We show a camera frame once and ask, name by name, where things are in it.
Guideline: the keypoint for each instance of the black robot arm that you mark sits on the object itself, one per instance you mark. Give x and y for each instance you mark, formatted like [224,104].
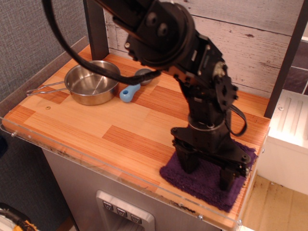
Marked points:
[162,35]

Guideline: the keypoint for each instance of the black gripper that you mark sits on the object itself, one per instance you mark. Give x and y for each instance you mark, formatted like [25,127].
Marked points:
[198,141]

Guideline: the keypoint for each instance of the clear acrylic table guard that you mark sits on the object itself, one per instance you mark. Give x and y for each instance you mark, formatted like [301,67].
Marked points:
[151,184]

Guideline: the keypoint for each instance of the stainless steel pot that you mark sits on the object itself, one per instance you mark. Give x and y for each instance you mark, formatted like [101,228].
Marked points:
[85,87]

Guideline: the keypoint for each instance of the violet cloth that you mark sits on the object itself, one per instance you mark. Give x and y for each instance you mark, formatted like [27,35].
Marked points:
[203,183]

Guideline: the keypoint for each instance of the yellow black object bottom left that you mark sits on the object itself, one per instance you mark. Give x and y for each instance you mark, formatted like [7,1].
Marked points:
[13,220]

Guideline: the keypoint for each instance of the dark vertical post right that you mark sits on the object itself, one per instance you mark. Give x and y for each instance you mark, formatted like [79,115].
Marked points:
[288,59]

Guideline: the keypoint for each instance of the grey toy fridge cabinet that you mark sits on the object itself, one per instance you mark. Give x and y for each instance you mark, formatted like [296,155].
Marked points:
[99,203]

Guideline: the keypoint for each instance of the dark vertical post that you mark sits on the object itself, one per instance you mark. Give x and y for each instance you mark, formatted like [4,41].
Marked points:
[96,30]
[288,59]

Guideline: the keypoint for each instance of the white toy sink unit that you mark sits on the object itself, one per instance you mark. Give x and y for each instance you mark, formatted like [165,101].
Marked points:
[284,157]

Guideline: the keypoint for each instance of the blue grey ice cream scoop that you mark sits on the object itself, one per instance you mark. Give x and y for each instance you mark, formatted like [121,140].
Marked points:
[127,94]

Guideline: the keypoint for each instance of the dark vertical post left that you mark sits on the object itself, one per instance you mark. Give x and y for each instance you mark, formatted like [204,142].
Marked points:
[96,30]

